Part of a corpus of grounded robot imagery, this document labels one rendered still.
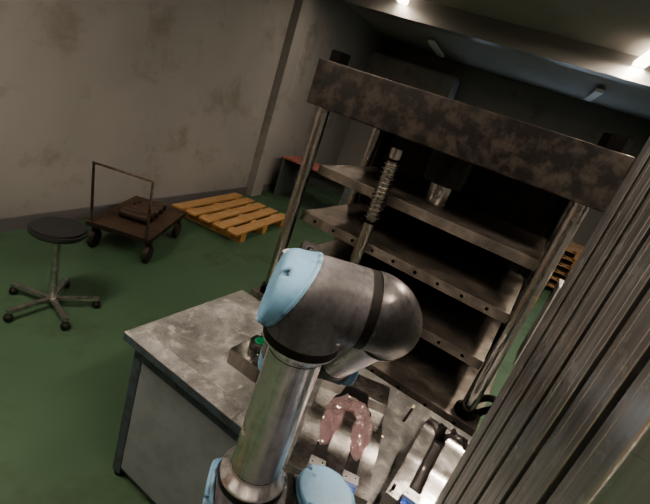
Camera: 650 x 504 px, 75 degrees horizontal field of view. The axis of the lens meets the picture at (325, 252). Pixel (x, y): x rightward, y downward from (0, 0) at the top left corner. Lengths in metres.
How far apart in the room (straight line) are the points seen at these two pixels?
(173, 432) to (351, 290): 1.46
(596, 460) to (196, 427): 1.63
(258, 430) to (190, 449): 1.20
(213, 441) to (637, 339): 1.61
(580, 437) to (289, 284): 0.36
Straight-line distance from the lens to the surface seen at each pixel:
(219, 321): 2.00
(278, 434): 0.69
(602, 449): 0.26
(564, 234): 1.79
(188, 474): 1.97
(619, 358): 0.28
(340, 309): 0.54
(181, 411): 1.83
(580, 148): 1.75
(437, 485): 1.56
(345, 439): 1.52
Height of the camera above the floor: 1.89
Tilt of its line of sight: 20 degrees down
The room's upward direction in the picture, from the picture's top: 19 degrees clockwise
